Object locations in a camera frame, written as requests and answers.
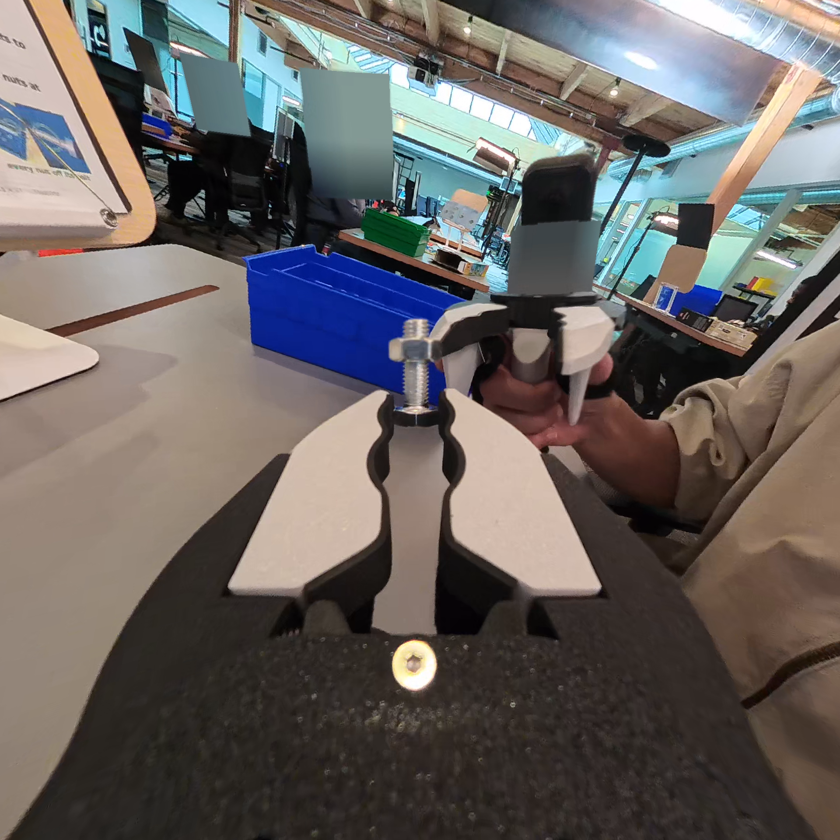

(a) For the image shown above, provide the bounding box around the person's right hand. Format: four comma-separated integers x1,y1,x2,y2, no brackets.
478,357,620,455

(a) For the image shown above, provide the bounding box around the blue plastic bin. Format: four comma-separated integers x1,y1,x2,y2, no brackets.
245,245,463,397

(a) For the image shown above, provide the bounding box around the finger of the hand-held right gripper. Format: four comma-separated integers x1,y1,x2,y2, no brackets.
510,305,616,425
428,301,510,397

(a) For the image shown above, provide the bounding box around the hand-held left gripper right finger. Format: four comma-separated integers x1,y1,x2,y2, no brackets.
437,386,603,619

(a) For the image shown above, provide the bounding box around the green crate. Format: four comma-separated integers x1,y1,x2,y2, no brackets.
360,208,433,258

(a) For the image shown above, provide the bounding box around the black mesh office chair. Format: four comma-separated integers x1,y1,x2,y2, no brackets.
195,125,279,253

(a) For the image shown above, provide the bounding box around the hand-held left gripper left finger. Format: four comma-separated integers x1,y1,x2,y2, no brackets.
229,389,396,619

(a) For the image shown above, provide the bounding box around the steel hex nut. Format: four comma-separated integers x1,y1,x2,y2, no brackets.
388,334,435,367

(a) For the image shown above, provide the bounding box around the black floor lamp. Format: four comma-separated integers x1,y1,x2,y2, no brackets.
594,132,673,240

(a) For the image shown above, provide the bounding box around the instruction board on white stand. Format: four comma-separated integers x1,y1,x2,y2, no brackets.
0,0,157,403

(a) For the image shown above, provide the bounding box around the steel hex bolt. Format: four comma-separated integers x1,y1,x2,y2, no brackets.
399,318,435,424

